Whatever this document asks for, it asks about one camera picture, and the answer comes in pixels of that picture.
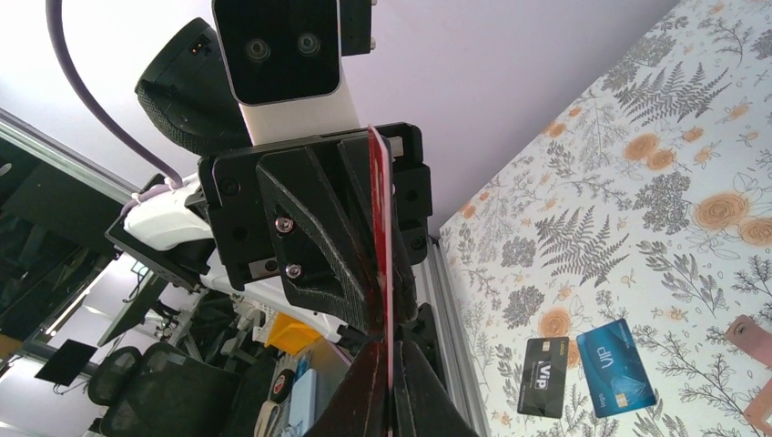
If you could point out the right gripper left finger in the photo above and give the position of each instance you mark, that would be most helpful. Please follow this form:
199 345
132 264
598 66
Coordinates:
359 406

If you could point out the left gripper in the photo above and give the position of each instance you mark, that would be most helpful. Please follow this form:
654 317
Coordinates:
302 208

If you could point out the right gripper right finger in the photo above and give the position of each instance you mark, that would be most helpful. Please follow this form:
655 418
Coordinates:
420 404

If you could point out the red VIP card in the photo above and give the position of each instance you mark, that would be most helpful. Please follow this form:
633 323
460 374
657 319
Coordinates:
381 192

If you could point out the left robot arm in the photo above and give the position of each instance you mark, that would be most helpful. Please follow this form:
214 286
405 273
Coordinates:
207 230

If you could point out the black VIP card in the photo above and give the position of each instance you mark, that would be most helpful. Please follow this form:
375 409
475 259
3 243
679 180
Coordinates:
544 374

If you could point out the blue card upper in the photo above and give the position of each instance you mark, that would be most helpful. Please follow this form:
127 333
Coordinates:
615 374

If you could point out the floral table mat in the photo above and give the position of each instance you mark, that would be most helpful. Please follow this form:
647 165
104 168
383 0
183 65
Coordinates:
648 199

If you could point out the aluminium rail frame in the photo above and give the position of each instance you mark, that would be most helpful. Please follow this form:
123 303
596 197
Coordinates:
435 288

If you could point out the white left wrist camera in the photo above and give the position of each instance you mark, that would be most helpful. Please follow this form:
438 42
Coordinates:
284 65

